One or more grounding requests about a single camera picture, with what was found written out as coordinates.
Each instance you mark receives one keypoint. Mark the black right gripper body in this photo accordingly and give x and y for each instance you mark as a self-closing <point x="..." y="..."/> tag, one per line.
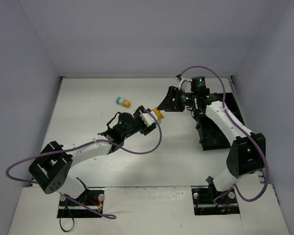
<point x="175" y="98"/>

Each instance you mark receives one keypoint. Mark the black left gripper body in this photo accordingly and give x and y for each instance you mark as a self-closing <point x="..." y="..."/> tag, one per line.
<point x="142" y="120"/>

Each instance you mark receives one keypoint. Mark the yellow half-round lego brick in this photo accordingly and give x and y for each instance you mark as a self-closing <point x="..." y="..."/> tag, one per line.
<point x="160" y="116"/>

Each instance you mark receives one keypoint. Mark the yellow small lego brick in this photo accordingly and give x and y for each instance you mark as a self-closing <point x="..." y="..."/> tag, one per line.
<point x="127" y="104"/>

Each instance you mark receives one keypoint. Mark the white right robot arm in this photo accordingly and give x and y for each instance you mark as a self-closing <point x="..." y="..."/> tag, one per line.
<point x="247" y="149"/>

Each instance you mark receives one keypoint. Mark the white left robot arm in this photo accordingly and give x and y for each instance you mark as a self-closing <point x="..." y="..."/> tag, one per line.
<point x="51" y="170"/>

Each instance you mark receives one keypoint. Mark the teal purple lego stack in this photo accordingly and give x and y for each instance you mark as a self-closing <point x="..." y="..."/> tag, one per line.
<point x="121" y="101"/>

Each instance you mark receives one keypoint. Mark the black four-compartment sorting bin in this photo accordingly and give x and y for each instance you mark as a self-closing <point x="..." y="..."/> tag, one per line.
<point x="210" y="136"/>

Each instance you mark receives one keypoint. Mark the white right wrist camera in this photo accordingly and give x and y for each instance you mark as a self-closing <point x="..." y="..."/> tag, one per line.
<point x="181" y="81"/>

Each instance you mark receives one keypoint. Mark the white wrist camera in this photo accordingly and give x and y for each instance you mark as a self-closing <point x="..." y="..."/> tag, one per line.
<point x="181" y="81"/>
<point x="148" y="118"/>

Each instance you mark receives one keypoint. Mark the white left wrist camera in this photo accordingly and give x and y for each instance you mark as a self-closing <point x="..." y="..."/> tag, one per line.
<point x="148" y="118"/>

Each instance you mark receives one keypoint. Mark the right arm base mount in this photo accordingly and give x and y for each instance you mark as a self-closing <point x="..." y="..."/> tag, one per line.
<point x="208" y="201"/>

